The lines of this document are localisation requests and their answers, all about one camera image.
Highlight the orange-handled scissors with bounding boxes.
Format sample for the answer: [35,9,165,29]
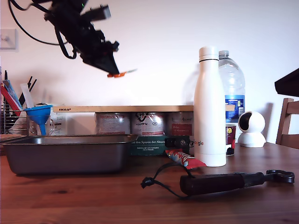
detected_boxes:
[107,69,138,78]

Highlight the short black camera cable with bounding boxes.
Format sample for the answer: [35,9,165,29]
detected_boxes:
[55,28,78,60]

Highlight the tin can with red square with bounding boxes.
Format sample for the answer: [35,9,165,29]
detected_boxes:
[167,112,194,136]

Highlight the dark green book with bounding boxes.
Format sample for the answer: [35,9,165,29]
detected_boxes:
[129,135,194,156]

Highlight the wooden chair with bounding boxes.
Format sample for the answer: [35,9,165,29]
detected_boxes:
[275,98,299,150]

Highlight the tin can with red label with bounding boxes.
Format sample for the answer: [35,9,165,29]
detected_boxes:
[95,112,131,135]

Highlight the tin can with black logo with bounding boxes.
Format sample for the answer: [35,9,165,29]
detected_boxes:
[131,112,166,137]

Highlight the dark grey baking pan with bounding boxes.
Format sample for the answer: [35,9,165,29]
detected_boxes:
[0,134,138,175]

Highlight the metal wire rack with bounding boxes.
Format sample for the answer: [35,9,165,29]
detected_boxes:
[0,102,30,135]

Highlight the clear plastic water bottle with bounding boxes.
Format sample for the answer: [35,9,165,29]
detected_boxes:
[218,50,246,124]

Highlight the red snack wrapper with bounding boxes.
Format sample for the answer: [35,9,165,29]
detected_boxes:
[164,149,207,170]

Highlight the black zigzag utensil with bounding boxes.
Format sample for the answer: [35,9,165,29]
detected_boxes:
[18,76,37,106]

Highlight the wooden shelf board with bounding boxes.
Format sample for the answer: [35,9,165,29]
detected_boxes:
[52,105,194,113]

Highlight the white insulated bottle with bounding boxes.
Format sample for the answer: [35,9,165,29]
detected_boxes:
[193,46,227,167]

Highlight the blue plastic funnel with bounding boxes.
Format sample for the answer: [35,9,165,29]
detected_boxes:
[23,105,53,136]

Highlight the small black box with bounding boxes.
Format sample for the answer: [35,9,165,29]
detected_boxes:
[164,136,190,148]

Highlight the white light switch plate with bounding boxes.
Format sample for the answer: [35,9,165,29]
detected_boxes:
[0,28,18,50]

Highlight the black long-handled tool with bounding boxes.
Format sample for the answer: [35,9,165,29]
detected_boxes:
[179,169,295,196]

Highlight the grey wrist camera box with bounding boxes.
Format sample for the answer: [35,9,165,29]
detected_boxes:
[80,5,112,23]

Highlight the red flat utensil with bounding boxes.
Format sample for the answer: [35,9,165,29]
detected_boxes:
[0,83,23,117]

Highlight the black wrist strap cord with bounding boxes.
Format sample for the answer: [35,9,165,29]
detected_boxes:
[141,162,194,199]

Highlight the clear glass mug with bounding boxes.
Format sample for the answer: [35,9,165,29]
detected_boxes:
[27,114,55,136]

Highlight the translucent white strip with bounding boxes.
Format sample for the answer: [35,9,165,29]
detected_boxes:
[20,83,35,108]

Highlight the white round security camera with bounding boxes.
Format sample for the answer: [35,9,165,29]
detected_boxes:
[237,111,266,148]

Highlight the jar with white label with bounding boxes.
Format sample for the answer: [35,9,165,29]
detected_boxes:
[49,112,67,136]

